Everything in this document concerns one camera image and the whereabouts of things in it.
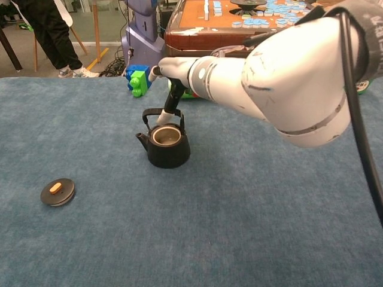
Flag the black teapot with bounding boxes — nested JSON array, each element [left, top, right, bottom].
[[135, 108, 192, 169]]

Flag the white chair wooden legs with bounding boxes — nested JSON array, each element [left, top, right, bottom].
[[31, 0, 89, 72]]

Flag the blue toy block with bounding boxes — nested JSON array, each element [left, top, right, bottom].
[[124, 64, 150, 91]]

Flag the person in black trousers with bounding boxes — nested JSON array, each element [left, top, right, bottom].
[[10, 0, 101, 79]]

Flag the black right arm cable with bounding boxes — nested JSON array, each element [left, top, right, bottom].
[[326, 5, 383, 228]]

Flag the blue-grey machine pedestal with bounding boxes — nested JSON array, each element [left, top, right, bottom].
[[121, 0, 166, 77]]

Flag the green Pringles can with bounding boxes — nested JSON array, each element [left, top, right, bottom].
[[167, 80, 207, 101]]

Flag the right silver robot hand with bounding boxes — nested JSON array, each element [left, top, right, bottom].
[[148, 56, 200, 125]]

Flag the dark furniture leg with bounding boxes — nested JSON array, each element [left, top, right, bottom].
[[0, 26, 23, 72]]

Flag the black floor cable bundle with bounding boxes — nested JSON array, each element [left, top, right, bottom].
[[100, 44, 132, 78]]

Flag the blue felt table cover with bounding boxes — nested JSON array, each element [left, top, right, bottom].
[[0, 76, 383, 287]]

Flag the wooden post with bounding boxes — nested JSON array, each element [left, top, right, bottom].
[[92, 0, 102, 58]]

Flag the yellow lidded container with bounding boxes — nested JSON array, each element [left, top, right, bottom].
[[354, 78, 376, 96]]

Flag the black round table hub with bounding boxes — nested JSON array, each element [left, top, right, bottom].
[[229, 0, 268, 16]]

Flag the brown mahjong table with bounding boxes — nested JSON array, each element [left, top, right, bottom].
[[163, 0, 318, 75]]

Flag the black teapot lid orange knob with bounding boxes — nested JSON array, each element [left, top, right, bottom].
[[40, 178, 76, 207]]

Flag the green toy block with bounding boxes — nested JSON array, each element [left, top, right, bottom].
[[129, 70, 153, 98]]

